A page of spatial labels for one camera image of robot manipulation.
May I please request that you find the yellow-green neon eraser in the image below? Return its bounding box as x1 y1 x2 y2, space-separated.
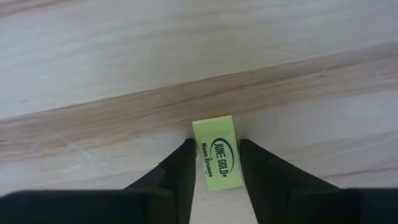
192 114 243 191

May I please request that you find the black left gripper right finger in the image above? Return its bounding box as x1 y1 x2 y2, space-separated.
238 138 398 224

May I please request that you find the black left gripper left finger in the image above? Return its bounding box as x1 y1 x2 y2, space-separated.
0 138 197 224

